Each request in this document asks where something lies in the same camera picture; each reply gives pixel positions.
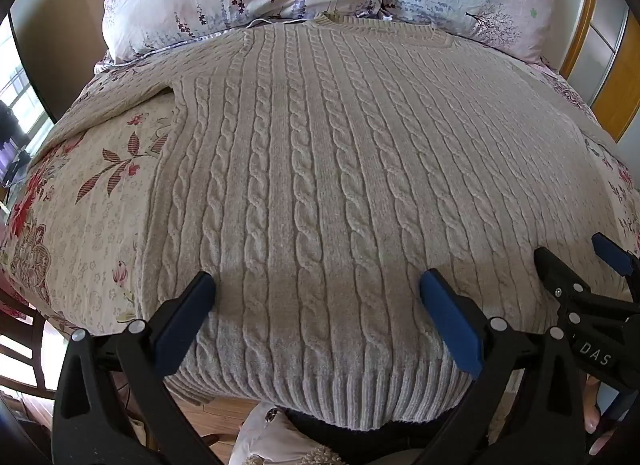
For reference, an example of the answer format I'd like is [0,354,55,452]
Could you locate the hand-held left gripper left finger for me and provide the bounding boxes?
[51,271,223,465]

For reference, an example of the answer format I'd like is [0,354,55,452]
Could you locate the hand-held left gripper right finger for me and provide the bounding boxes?
[419,269,587,465]

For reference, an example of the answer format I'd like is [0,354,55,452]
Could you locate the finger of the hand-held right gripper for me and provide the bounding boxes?
[591,232,640,296]
[533,246,628,328]

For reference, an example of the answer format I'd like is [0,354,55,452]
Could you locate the beige cable-knit sweater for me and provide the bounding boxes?
[35,15,631,431]

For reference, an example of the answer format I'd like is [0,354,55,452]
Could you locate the person's right hand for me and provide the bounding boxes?
[582,375,618,453]

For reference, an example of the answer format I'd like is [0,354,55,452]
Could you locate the floral bedsheet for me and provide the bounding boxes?
[0,40,640,346]

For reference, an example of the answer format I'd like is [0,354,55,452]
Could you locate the person's white fleece jacket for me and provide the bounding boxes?
[234,401,353,465]

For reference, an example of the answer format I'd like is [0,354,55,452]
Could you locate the person's dark pants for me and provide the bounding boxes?
[285,407,451,452]

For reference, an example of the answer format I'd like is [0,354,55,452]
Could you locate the dark wooden chair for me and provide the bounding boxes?
[0,290,66,401]

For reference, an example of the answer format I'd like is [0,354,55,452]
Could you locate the grey door panel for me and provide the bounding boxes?
[570,0,630,106]

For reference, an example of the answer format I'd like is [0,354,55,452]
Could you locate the window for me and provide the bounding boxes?
[0,15,55,206]

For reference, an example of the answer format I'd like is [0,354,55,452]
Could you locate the white cable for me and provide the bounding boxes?
[242,18,307,30]

